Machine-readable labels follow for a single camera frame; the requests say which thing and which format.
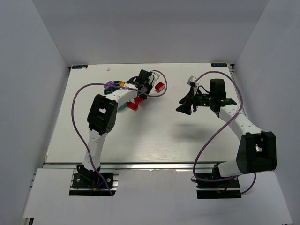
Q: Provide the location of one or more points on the aluminium right table rail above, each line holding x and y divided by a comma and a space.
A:
232, 74

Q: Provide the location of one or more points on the aluminium front table rail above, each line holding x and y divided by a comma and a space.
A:
124, 166

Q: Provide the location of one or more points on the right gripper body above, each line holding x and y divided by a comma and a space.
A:
193, 100

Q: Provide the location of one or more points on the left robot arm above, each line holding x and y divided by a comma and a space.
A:
102, 116

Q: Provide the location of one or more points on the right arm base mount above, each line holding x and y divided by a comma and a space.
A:
229, 189

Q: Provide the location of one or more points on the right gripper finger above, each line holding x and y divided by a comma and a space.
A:
188, 99
185, 108

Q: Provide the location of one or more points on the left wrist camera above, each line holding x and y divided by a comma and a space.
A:
154, 76

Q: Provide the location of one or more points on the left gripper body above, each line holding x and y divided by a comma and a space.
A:
145, 89

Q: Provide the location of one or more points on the aluminium table rail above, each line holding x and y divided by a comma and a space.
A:
124, 166
232, 74

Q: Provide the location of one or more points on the red arched lego brick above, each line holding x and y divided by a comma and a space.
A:
159, 87

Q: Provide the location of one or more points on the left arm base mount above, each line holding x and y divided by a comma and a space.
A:
80, 186

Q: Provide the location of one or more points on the red long lego brick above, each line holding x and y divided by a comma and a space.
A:
138, 99

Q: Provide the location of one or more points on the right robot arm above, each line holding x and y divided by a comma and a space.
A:
257, 150

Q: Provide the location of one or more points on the teal divided round container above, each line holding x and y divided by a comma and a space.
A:
113, 89

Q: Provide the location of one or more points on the right table logo sticker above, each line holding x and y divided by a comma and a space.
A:
218, 64

